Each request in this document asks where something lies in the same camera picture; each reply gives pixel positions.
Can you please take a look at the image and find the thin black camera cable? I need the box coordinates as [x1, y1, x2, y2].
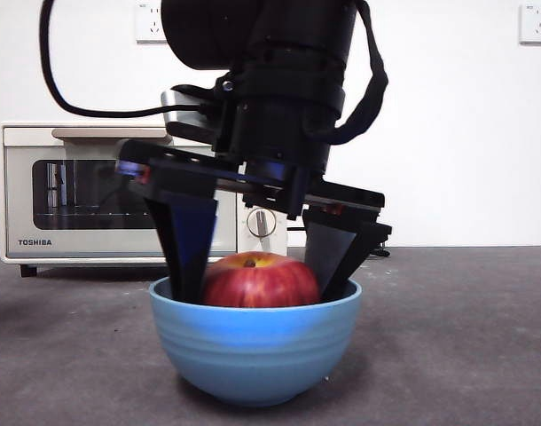
[38, 0, 209, 119]

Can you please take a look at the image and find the white wall socket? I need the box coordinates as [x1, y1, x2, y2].
[519, 2, 541, 45]
[135, 0, 169, 44]

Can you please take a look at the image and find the glass oven door with handle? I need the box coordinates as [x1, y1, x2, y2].
[2, 126, 239, 259]

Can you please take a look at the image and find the red apple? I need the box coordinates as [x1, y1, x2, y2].
[202, 251, 321, 309]

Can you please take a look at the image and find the cream Toshiba toaster oven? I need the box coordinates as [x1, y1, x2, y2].
[0, 122, 289, 279]

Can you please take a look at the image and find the black sleeved arm cable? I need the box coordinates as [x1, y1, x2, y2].
[332, 0, 389, 146]

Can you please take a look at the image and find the blue ribbed bowl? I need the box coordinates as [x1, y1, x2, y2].
[148, 275, 363, 408]

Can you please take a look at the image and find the oven timer knob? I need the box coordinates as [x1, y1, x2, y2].
[246, 208, 278, 241]

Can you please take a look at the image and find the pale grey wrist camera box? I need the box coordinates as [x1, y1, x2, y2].
[160, 86, 212, 132]

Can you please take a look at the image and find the black power cable with plug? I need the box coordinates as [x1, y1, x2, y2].
[286, 224, 392, 259]

